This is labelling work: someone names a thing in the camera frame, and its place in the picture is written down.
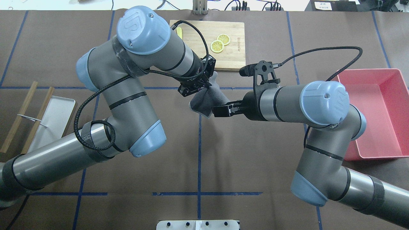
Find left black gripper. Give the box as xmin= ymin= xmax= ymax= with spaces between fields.
xmin=178 ymin=56 xmax=216 ymax=97

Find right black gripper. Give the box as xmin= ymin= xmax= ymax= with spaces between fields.
xmin=213 ymin=100 xmax=253 ymax=119

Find grey pink cleaning cloth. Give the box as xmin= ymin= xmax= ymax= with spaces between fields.
xmin=189 ymin=71 xmax=229 ymax=119

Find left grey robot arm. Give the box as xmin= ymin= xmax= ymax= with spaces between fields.
xmin=1 ymin=6 xmax=215 ymax=209

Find lemon slice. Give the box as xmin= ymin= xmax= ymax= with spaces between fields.
xmin=209 ymin=40 xmax=225 ymax=53
xmin=217 ymin=34 xmax=231 ymax=46

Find bamboo cutting board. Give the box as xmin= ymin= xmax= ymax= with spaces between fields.
xmin=175 ymin=21 xmax=246 ymax=71

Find black power box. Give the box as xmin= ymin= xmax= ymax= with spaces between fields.
xmin=304 ymin=0 xmax=358 ymax=12

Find white towel rack stand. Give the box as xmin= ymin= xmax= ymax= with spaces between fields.
xmin=1 ymin=81 xmax=76 ymax=154

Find pink plastic bin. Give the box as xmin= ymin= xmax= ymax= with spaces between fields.
xmin=334 ymin=68 xmax=409 ymax=161

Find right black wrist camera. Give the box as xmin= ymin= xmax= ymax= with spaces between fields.
xmin=239 ymin=61 xmax=281 ymax=95

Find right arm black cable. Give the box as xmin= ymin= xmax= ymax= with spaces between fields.
xmin=273 ymin=46 xmax=364 ymax=144

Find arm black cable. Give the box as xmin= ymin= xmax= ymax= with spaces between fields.
xmin=273 ymin=46 xmax=364 ymax=144
xmin=73 ymin=20 xmax=213 ymax=151

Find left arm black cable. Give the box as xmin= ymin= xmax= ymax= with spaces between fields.
xmin=73 ymin=20 xmax=213 ymax=151

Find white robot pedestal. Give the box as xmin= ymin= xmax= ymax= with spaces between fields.
xmin=156 ymin=219 xmax=241 ymax=230

